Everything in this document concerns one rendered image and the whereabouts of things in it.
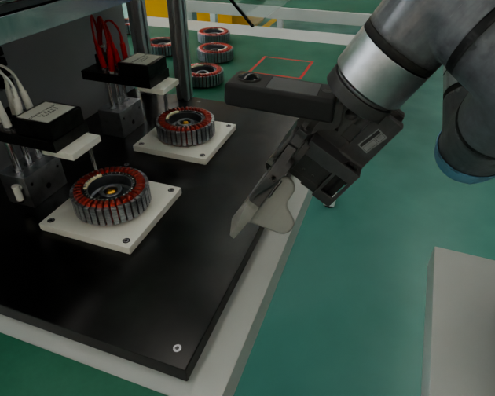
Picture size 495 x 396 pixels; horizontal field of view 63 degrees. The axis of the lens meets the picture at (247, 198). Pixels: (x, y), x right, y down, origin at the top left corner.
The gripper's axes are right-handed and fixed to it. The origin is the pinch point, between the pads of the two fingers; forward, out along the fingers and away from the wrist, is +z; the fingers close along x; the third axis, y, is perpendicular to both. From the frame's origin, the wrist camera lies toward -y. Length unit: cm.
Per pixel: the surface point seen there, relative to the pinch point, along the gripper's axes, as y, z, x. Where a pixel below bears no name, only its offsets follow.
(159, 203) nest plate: -9.7, 13.3, 2.8
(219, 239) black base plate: 0.5, 8.7, -0.5
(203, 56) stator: -31, 27, 73
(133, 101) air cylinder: -27.8, 19.1, 26.3
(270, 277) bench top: 8.8, 6.4, -3.1
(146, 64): -26.7, 7.2, 22.1
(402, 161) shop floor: 69, 57, 169
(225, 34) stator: -32, 26, 94
